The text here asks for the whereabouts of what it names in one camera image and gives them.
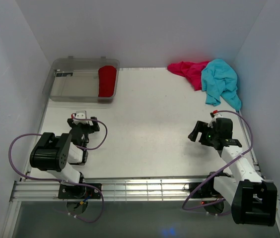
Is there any cyan t shirt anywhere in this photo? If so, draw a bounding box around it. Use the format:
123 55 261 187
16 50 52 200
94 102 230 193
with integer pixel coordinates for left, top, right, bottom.
201 59 242 112

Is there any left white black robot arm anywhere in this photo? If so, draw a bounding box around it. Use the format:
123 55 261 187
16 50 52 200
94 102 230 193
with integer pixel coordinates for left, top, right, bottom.
30 113 100 198

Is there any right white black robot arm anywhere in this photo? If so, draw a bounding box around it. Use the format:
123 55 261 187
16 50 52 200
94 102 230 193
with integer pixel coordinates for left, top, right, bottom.
188 114 278 227

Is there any clear plastic bin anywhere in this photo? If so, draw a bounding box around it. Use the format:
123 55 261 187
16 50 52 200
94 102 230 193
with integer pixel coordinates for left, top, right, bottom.
44 57 120 103

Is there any rolled red t shirt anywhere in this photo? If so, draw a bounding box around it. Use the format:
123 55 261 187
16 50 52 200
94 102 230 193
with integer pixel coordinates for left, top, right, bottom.
98 65 117 97

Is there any magenta t shirt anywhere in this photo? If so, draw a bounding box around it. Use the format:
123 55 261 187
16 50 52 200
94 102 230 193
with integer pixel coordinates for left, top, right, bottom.
167 61 210 91

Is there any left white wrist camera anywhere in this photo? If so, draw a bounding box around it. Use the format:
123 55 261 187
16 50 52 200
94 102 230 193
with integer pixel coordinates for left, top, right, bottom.
71 110 88 120

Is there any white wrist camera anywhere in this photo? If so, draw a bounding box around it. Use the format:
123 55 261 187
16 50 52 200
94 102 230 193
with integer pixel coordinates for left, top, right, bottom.
71 110 88 120
210 110 222 124

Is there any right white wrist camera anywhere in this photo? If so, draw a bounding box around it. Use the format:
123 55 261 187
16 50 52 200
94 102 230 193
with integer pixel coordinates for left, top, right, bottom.
210 110 222 124

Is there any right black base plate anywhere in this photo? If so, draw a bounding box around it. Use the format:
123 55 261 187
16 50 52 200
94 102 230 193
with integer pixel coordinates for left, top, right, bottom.
188 181 222 198

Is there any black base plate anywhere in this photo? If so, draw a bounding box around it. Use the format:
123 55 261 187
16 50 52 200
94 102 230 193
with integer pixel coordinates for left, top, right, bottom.
58 184 101 200
188 181 222 198

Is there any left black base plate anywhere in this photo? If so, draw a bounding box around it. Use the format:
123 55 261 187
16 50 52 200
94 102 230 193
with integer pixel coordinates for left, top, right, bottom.
58 184 101 200

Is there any aluminium frame rail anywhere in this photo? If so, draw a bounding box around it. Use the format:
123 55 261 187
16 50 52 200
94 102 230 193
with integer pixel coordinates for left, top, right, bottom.
10 177 204 202

